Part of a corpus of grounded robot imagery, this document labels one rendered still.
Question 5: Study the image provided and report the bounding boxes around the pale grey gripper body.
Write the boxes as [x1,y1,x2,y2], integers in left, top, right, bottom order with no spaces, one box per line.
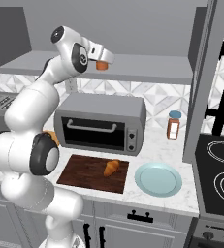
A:
[96,45,115,65]

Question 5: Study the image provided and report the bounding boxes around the orange jam jar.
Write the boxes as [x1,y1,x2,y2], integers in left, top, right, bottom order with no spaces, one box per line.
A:
[95,60,110,72]

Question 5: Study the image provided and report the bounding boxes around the grey cabinet shelf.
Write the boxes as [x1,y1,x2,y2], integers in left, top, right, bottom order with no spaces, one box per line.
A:
[0,50,194,86]

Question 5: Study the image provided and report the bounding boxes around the spice jar with blue lid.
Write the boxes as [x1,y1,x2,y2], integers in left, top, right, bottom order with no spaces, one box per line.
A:
[166,109,182,140]

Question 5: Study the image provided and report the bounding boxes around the dark grey upper cabinet door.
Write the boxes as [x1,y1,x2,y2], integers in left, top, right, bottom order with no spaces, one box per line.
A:
[0,6,33,81]

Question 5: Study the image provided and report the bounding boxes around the golden croissant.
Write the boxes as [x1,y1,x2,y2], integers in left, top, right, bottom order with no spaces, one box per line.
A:
[103,159,121,178]

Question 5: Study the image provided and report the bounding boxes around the dark wooden cutting board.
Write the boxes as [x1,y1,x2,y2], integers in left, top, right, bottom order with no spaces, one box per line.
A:
[55,153,131,195]

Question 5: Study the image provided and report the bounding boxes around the grey lower cabinet door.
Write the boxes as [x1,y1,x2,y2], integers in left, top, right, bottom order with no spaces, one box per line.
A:
[72,218,96,248]
[94,218,188,248]

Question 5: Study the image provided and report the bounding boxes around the grey toaster oven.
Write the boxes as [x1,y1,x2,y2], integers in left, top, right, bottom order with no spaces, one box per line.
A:
[53,92,147,158]

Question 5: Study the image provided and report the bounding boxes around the orange pastry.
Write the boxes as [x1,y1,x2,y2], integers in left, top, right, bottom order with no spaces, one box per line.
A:
[44,130,61,148]

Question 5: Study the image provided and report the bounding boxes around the grey toaster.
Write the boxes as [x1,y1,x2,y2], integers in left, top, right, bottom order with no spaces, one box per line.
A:
[0,90,21,134]

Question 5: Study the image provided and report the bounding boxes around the light blue plate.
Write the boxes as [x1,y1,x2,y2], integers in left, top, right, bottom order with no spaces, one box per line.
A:
[134,161,184,199]

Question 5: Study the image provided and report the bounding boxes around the grey drawer front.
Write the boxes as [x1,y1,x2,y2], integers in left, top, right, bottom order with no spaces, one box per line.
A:
[92,200,196,228]

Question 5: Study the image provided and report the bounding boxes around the black hob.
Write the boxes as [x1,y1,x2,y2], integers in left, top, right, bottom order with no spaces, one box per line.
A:
[194,133,224,225]

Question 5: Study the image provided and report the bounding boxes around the black stove knob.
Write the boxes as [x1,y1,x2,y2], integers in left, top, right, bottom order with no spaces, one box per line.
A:
[202,231,215,241]

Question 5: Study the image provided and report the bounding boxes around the grey stove front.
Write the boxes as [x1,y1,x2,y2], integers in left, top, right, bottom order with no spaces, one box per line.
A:
[184,216,224,248]

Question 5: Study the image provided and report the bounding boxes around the white wall outlet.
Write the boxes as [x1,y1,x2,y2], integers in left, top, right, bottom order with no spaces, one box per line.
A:
[64,77,78,95]

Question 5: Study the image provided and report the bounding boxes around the grey toaster oven door handle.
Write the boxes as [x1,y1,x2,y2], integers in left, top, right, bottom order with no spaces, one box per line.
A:
[66,118,118,135]

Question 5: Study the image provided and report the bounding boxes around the black drawer handle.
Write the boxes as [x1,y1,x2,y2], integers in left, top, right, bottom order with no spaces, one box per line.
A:
[126,209,155,224]

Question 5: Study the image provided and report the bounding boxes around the black cabinet door handle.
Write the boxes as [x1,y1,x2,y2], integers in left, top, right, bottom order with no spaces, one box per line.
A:
[98,226,107,248]
[82,223,92,248]

